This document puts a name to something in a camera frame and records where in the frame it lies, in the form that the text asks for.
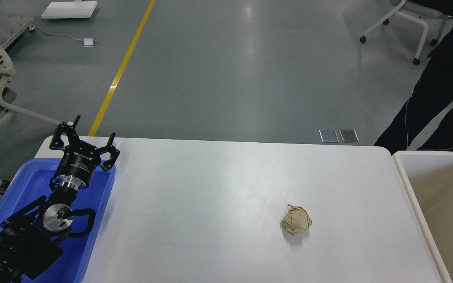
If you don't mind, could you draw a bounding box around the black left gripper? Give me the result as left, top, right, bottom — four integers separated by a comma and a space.
49, 115, 120, 185

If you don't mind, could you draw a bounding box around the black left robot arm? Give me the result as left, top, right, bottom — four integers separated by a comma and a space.
0, 115, 120, 283

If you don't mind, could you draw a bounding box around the blue plastic bin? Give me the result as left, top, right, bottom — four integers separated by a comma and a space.
0, 158, 116, 283

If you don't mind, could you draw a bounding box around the white power adapter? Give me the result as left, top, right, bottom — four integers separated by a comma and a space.
83, 38, 96, 47

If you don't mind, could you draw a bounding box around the white foam board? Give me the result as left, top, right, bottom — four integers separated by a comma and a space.
40, 0, 98, 19

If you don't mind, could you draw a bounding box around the grey metal platform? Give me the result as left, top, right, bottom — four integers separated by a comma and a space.
0, 15, 34, 50

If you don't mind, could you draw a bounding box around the crumpled brown paper ball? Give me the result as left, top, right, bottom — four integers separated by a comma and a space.
279, 204, 313, 236

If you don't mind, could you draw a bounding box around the left metal floor plate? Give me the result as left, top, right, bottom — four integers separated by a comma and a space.
319, 129, 339, 143

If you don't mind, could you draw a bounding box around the metal floor plate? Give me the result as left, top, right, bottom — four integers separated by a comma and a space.
319, 129, 339, 143
339, 129, 359, 143

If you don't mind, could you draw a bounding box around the right metal floor plate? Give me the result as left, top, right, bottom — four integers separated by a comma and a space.
339, 129, 359, 143

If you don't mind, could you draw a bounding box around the white plastic bin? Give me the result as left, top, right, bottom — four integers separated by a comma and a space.
393, 151, 453, 283

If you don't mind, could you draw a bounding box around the person in black clothes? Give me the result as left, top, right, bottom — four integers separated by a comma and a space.
374, 0, 453, 154

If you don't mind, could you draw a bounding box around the white floor cable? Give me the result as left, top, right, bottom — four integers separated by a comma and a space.
29, 25, 85, 41

